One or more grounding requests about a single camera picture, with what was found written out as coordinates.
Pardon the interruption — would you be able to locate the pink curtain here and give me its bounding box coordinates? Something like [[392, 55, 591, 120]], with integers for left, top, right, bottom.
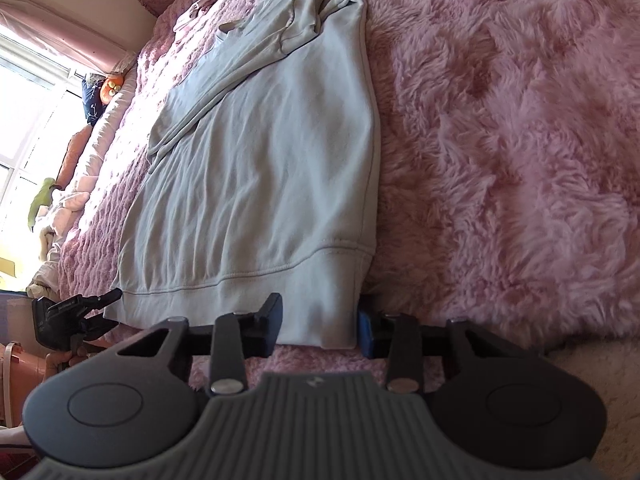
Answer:
[[1, 0, 137, 74]]

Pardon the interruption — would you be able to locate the navy blue pillow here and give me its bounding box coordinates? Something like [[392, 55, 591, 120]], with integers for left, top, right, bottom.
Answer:
[[81, 74, 105, 127]]

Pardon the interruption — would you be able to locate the white sweatshirt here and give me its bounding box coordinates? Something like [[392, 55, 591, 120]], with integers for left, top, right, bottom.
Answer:
[[105, 0, 381, 349]]

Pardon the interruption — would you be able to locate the pink fluffy blanket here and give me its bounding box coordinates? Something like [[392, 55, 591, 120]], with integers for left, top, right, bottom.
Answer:
[[56, 0, 640, 396]]

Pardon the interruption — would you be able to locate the green plush toy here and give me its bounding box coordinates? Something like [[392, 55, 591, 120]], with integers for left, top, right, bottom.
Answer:
[[27, 178, 56, 230]]

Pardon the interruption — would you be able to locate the small white pink garment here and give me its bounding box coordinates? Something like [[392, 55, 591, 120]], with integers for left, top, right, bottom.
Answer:
[[172, 0, 216, 32]]

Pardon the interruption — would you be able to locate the orange plush toy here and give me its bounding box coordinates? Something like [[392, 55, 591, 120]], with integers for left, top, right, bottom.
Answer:
[[100, 74, 125, 105]]

